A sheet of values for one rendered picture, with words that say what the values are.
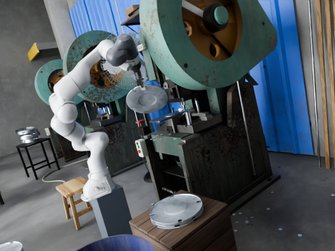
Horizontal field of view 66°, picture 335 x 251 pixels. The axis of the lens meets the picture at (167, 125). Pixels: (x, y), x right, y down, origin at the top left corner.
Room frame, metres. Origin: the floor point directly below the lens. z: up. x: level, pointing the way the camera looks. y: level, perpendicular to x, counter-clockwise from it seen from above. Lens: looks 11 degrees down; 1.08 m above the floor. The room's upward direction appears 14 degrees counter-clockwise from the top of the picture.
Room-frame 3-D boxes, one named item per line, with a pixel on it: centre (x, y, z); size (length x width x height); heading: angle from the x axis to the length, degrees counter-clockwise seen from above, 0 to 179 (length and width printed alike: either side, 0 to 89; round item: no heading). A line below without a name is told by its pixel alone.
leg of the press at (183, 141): (1.85, -0.43, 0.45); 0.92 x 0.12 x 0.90; 124
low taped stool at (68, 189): (2.21, 0.93, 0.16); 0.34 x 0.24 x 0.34; 35
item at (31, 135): (4.09, 2.15, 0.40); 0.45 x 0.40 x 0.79; 46
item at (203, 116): (1.86, -0.26, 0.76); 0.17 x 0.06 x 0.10; 34
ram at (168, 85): (1.98, -0.13, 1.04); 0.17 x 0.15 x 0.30; 124
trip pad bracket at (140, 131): (2.13, 0.20, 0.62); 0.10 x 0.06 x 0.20; 34
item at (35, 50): (7.35, 2.59, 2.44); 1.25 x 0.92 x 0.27; 34
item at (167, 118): (1.90, -0.02, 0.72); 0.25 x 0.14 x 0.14; 124
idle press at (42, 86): (5.07, 1.54, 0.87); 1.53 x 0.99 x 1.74; 127
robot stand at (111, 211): (1.61, 0.50, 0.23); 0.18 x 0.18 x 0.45; 33
